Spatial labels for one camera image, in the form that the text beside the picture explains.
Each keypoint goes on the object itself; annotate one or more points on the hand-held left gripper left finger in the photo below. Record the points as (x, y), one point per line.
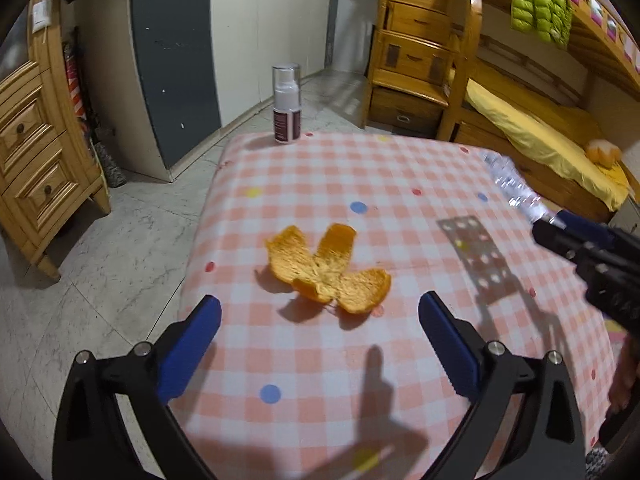
(192, 350)

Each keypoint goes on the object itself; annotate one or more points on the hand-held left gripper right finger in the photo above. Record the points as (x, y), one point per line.
(447, 350)

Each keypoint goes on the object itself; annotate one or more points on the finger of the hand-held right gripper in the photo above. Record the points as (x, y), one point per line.
(557, 240)
(580, 220)

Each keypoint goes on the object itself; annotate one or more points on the crushed clear plastic bottle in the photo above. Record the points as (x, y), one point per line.
(515, 190)

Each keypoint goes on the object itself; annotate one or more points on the large orange peel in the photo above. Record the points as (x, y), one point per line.
(320, 275)

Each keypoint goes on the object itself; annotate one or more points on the person's right hand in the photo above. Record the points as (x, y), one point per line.
(625, 375)

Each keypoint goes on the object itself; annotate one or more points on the orange plush toy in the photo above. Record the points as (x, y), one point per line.
(603, 152)

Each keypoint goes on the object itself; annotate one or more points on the yellow bedding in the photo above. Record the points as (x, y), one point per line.
(545, 135)

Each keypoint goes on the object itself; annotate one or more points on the wooden bunk bed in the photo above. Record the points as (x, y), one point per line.
(530, 110)

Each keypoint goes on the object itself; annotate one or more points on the pink checkered tablecloth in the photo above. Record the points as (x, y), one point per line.
(400, 180)

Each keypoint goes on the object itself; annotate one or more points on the lime green puffer jacket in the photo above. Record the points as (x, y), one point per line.
(540, 5)

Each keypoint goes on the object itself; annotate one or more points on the wooden stair drawers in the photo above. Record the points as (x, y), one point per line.
(415, 60)

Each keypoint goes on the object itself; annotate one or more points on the wooden dresser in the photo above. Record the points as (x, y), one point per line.
(35, 170)

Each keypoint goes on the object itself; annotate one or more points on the white spray bottle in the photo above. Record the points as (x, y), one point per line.
(286, 110)

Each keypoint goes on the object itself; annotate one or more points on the white wardrobe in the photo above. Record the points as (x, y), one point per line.
(170, 60)

